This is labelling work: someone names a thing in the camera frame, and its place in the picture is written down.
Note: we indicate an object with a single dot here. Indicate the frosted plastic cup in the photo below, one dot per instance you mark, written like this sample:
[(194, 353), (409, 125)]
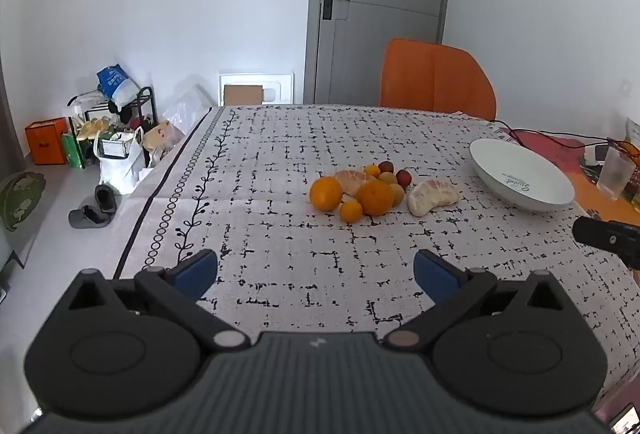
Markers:
[(616, 174)]

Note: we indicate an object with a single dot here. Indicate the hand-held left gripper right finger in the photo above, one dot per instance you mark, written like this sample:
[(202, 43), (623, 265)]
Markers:
[(434, 275)]

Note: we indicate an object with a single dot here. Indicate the large orange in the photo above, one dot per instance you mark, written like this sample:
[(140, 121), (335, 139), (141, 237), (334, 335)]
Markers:
[(326, 194), (375, 198)]

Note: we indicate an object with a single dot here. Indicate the orange chair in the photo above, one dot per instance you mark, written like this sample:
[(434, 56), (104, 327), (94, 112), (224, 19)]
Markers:
[(435, 76)]

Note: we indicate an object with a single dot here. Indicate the red plum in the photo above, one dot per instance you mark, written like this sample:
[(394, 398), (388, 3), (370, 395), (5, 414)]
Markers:
[(385, 166), (404, 178)]

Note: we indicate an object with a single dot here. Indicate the brown printed bag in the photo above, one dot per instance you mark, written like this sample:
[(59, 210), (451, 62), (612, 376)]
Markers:
[(160, 137)]

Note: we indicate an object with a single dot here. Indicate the clear plastic bag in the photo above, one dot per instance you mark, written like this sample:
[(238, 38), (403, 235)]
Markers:
[(187, 110)]

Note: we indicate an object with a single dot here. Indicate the black patterned white tablecloth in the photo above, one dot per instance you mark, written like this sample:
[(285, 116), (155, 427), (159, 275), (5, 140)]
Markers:
[(280, 164)]

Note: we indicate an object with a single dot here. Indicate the small tangerine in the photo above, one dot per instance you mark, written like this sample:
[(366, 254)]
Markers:
[(372, 170), (351, 211)]

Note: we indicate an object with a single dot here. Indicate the white plate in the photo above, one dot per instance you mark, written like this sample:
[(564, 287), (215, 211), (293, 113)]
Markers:
[(520, 171)]

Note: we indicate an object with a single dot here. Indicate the brown cardboard piece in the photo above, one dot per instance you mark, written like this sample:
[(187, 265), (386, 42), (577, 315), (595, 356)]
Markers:
[(243, 95)]

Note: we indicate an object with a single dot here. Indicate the orange box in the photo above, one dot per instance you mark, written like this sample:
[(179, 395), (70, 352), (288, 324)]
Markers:
[(45, 141)]

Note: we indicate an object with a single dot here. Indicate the white shopping bag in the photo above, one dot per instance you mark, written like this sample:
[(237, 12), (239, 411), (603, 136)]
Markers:
[(120, 174)]

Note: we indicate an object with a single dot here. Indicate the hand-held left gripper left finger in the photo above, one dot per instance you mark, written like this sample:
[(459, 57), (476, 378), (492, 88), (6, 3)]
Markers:
[(197, 273)]

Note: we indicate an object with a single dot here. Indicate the white foam packaging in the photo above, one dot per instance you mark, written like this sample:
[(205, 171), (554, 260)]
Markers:
[(280, 86)]

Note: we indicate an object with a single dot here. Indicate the green cushion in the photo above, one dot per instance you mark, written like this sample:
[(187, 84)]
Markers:
[(20, 200)]

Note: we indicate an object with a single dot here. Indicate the peeled pomelo segment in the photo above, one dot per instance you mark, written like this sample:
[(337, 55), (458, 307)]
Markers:
[(431, 198), (350, 182)]

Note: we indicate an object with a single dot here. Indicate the blue plastic bag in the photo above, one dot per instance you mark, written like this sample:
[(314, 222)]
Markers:
[(116, 82)]

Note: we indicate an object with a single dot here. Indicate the black metal rack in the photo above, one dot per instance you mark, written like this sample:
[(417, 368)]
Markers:
[(147, 106)]

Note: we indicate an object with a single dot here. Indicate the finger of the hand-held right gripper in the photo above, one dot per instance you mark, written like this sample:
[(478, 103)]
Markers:
[(602, 236)]

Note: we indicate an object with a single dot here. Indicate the grey slipper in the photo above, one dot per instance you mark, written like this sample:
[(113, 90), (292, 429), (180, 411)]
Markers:
[(106, 199), (89, 217)]

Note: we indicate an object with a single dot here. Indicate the yellow plum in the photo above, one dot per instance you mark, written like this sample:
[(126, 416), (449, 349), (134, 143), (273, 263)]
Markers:
[(387, 177), (398, 194)]

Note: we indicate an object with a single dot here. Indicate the green box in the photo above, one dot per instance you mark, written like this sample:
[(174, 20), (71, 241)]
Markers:
[(72, 151)]

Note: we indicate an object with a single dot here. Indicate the white and black power adapter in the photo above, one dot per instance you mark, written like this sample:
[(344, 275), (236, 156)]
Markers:
[(594, 155)]

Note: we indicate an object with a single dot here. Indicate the snack packet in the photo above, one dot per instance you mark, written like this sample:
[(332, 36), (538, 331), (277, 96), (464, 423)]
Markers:
[(633, 132)]

